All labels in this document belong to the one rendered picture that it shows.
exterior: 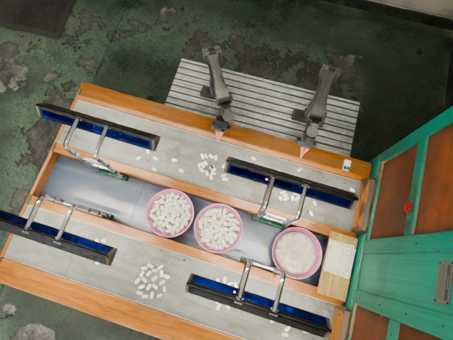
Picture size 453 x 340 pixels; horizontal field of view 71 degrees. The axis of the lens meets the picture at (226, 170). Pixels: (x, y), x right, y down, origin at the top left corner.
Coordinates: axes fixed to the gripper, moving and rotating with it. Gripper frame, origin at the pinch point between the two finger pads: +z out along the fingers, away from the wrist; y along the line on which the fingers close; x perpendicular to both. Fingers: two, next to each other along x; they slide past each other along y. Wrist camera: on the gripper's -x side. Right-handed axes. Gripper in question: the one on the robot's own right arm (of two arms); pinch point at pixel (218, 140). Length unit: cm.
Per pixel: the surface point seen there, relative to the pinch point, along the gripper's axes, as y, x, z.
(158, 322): -1, -57, 81
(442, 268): 89, -73, -8
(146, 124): -46.1, 9.7, 6.6
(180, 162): -18.3, -1.1, 19.4
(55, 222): -74, -35, 60
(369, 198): 86, -6, 6
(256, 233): 35, -13, 43
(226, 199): 13.7, -11.4, 27.9
